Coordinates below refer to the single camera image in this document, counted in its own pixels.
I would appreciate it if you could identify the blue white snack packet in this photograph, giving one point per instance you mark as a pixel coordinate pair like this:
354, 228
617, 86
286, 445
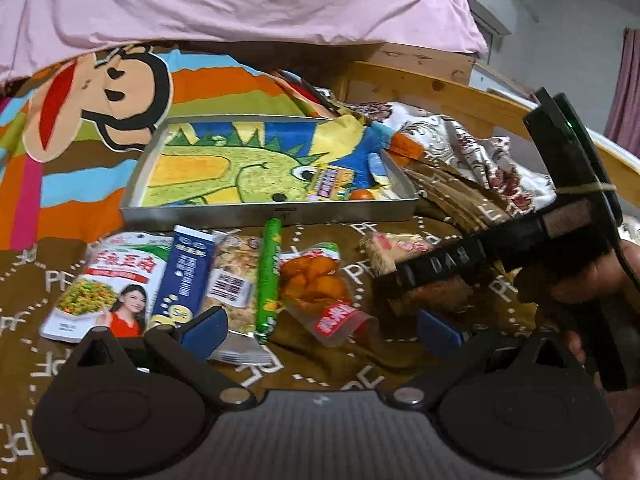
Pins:
182, 275

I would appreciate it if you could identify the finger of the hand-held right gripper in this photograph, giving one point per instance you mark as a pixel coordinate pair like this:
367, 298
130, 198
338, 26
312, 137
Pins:
389, 286

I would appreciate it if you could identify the small colourful snack packet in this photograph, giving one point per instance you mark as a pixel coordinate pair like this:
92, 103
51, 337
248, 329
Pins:
330, 182

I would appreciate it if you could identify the small orange ball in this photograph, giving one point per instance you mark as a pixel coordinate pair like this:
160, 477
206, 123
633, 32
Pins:
361, 194

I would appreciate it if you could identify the floral cloth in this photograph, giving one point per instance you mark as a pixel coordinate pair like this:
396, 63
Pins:
480, 150

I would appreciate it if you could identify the dinosaur printed tray liner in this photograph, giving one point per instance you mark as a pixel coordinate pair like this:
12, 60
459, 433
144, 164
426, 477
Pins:
225, 165

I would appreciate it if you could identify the brown striped cloth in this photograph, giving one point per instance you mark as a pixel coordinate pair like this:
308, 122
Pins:
450, 190

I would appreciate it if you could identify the wooden bed frame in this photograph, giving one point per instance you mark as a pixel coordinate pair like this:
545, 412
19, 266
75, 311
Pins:
450, 80

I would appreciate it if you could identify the person's right hand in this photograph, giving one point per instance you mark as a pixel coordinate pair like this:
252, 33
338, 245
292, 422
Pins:
607, 275

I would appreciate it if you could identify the clear barcode snack packet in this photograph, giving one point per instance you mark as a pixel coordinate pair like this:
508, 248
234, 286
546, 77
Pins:
232, 280

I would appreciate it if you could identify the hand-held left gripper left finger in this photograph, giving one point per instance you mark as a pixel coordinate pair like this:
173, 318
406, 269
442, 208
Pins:
202, 332

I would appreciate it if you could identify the brown red-print snack packet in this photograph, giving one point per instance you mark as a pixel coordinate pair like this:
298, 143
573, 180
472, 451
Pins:
395, 247

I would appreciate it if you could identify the orange clear snack packet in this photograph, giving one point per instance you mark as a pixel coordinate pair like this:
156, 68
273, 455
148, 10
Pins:
312, 282

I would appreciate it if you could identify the pink curtain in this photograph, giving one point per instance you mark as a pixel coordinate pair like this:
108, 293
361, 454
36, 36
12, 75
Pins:
625, 90

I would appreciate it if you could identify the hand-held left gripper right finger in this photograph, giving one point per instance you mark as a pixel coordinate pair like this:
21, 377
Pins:
439, 334

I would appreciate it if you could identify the green sausage stick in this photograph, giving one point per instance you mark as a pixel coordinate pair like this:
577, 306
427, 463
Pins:
269, 280

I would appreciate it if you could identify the white green bean snack pouch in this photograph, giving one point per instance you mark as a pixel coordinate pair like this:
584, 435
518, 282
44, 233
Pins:
105, 285

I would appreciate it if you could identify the metal tray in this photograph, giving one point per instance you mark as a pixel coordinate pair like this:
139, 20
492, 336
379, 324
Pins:
270, 215

